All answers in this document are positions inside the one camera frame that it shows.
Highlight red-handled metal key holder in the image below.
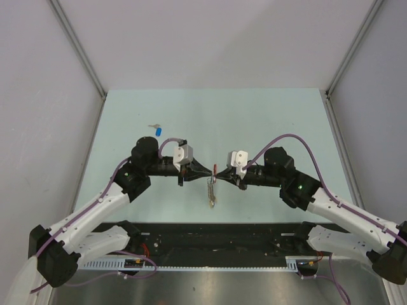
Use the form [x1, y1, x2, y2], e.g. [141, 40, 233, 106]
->
[207, 163, 217, 202]

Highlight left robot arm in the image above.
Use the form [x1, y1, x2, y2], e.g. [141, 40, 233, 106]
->
[28, 137, 212, 288]

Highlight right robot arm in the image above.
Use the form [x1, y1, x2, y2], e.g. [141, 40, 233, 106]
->
[216, 147, 406, 285]

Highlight key with blue tag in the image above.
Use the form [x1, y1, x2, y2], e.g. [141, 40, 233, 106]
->
[148, 124, 162, 137]

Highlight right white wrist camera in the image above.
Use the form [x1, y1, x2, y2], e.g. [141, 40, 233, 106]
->
[226, 151, 249, 179]

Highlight white slotted cable duct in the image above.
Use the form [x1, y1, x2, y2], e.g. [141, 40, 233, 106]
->
[84, 257, 301, 274]

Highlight left aluminium corner post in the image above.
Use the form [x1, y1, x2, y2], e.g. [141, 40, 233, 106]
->
[47, 0, 107, 101]

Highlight aluminium corner post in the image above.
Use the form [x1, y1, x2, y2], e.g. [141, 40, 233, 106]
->
[47, 0, 107, 101]
[324, 0, 387, 98]

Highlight right aluminium corner post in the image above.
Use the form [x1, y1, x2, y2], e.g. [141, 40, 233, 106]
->
[324, 0, 387, 98]

